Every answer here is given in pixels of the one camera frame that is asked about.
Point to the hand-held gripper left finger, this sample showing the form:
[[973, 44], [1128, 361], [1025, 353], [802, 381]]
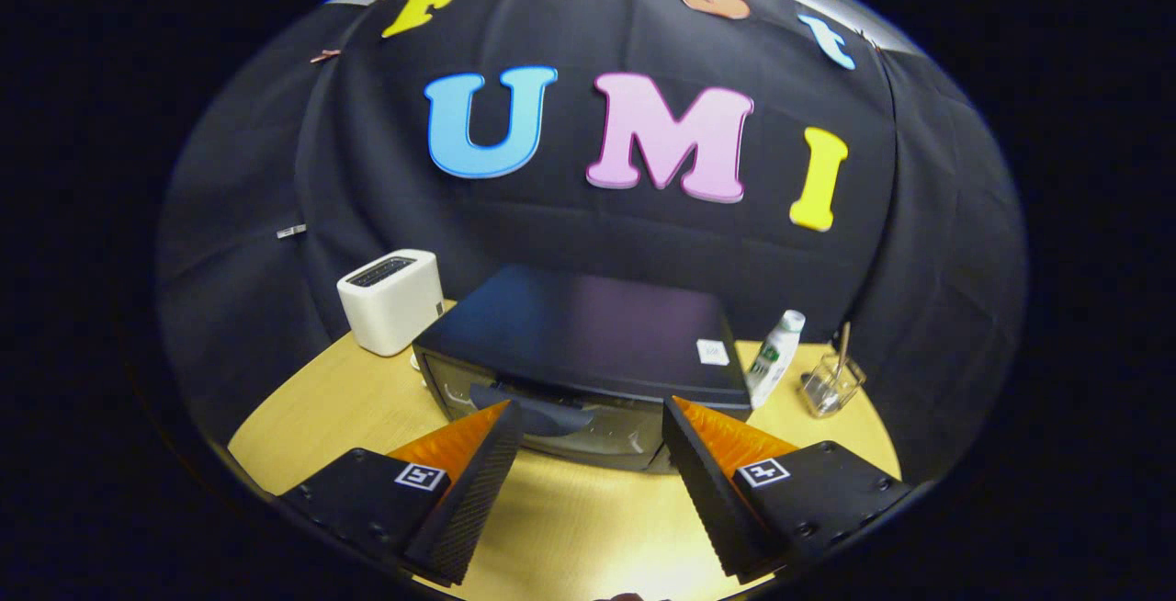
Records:
[[478, 491]]

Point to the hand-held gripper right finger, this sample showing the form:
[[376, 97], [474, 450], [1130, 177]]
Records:
[[707, 491]]

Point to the black toaster oven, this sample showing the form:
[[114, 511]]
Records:
[[588, 316]]

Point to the white toaster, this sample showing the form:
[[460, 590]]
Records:
[[390, 307]]

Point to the white bottle green label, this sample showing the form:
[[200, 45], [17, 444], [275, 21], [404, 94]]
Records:
[[772, 357]]

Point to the wooden stick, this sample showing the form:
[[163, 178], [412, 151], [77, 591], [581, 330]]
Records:
[[842, 348]]

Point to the white cloth clip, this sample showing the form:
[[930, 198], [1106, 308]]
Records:
[[291, 231]]

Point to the red cloth clip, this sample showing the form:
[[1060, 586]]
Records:
[[325, 55]]

